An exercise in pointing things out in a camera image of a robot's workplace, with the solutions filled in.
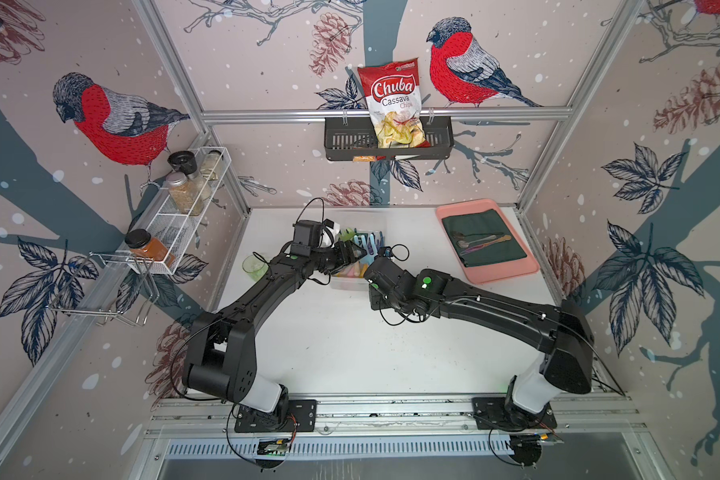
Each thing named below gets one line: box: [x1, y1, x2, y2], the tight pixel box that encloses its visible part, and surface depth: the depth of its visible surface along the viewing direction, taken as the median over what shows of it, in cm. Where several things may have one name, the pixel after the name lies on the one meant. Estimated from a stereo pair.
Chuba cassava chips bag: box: [357, 58, 431, 148], surface depth 85 cm
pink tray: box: [436, 198, 540, 285], surface depth 112 cm
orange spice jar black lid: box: [125, 229, 176, 267], surface depth 62 cm
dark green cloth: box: [442, 209, 527, 267], surface depth 113 cm
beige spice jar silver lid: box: [166, 172, 204, 216], surface depth 74 cm
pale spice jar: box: [200, 150, 224, 181], surface depth 87 cm
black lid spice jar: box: [167, 150, 197, 175], surface depth 76 cm
